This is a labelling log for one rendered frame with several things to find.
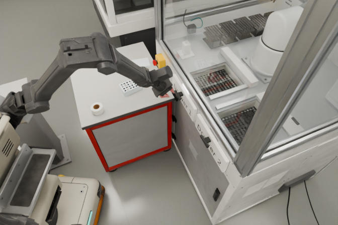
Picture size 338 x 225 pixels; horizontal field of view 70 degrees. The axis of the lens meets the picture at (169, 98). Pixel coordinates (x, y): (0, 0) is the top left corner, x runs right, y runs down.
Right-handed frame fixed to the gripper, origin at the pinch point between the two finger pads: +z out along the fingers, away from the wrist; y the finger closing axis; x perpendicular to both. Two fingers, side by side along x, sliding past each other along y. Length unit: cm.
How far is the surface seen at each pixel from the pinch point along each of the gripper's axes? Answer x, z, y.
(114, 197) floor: -2, 54, -94
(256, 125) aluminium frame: -47, -18, 24
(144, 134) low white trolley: 16, 38, -42
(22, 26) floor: 270, 19, -140
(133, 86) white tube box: 29.1, 7.2, -20.7
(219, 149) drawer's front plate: -35.9, 9.1, 4.2
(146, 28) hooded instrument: 83, 20, 4
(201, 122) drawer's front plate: -19.3, 9.1, 3.9
